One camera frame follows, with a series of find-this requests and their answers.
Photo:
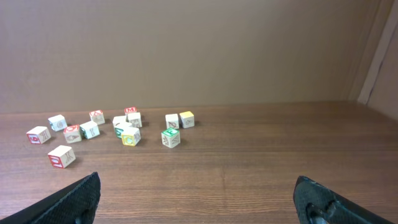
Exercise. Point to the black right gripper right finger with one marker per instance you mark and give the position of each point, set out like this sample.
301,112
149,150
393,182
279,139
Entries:
315,203

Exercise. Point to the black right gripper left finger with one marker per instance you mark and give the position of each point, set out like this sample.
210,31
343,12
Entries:
76,203

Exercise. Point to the block red letter U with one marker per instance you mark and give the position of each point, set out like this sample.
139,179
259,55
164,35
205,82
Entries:
61,156

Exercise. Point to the block red letter O top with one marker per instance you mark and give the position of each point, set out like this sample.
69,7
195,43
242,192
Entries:
72,134

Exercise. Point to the white block green letter I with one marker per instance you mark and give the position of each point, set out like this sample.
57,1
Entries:
89,130

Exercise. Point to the block red digit six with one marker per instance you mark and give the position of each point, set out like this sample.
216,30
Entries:
38,135

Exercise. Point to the white block teal side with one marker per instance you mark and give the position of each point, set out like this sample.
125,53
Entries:
58,122

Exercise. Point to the block yellow letter C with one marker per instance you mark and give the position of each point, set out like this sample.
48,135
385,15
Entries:
131,136

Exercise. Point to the white block green side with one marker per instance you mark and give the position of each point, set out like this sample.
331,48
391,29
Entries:
120,127

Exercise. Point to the block red letter A top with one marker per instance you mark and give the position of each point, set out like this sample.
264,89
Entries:
97,116

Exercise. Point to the white block circle engraving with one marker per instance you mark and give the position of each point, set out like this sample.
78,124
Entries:
118,119

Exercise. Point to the plain white picture block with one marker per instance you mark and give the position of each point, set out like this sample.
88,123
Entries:
135,119

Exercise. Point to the block red letter M top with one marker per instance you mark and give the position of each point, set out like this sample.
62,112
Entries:
130,110

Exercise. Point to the block green letter F top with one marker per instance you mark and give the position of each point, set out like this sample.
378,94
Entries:
170,137

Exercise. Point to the white block red drawing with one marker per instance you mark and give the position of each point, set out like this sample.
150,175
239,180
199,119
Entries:
172,121

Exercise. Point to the yellow top wooden block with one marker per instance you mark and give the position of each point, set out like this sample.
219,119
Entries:
187,119

